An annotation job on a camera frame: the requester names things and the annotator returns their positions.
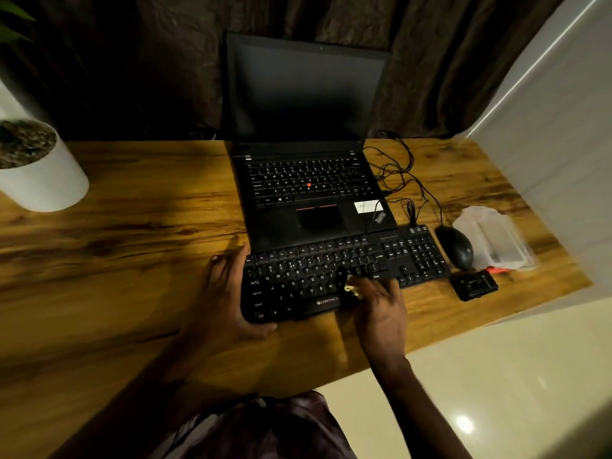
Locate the black laptop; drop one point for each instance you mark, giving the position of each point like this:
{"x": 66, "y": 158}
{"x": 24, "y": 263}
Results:
{"x": 296, "y": 95}

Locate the person's right thumb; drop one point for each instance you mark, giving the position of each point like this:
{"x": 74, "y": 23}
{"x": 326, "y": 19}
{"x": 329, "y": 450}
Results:
{"x": 354, "y": 304}

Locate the dark brown curtain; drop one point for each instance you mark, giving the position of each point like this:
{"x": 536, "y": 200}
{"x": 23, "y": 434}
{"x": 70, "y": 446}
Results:
{"x": 143, "y": 66}

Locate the purple patterned garment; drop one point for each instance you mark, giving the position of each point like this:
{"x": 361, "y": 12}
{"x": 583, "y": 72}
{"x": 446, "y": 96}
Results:
{"x": 267, "y": 430}

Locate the white plant pot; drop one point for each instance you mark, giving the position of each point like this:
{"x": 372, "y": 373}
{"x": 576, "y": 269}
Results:
{"x": 45, "y": 181}

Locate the black computer mouse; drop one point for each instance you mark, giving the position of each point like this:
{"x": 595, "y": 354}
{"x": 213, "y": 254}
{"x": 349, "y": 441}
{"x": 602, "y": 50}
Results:
{"x": 455, "y": 247}

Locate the person's left hand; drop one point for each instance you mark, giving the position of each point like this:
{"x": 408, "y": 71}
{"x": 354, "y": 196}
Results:
{"x": 222, "y": 310}

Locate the small yellowish keycap tool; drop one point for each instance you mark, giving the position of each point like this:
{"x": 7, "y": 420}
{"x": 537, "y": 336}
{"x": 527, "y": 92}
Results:
{"x": 351, "y": 286}

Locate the green plant leaves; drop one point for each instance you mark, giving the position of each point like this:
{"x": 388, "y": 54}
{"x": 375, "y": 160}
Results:
{"x": 12, "y": 19}

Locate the small black square case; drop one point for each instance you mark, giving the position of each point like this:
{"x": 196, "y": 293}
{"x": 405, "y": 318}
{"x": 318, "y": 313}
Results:
{"x": 474, "y": 285}

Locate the person's left thumb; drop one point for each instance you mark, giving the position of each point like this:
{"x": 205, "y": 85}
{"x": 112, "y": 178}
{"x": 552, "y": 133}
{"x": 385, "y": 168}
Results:
{"x": 260, "y": 331}

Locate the black external keyboard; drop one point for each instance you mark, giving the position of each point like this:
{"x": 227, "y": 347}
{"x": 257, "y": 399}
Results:
{"x": 306, "y": 277}

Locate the person's right forearm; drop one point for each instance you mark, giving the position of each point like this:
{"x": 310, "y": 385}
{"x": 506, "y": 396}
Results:
{"x": 416, "y": 411}

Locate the person's right hand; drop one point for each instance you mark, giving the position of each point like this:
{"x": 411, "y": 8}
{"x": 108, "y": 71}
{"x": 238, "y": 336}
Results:
{"x": 380, "y": 325}

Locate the white laptop sticker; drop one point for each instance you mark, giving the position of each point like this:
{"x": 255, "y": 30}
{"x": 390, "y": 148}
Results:
{"x": 368, "y": 206}

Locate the small red tool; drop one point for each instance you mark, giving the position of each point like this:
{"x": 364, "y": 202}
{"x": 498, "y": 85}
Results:
{"x": 498, "y": 270}

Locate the person's left forearm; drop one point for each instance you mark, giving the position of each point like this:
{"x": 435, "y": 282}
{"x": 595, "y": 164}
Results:
{"x": 153, "y": 391}

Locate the clear plastic package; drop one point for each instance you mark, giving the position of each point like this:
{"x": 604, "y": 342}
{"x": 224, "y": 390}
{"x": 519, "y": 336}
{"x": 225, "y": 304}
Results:
{"x": 495, "y": 238}

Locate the brown pot gravel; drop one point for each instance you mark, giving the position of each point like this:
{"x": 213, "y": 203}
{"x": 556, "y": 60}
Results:
{"x": 24, "y": 143}

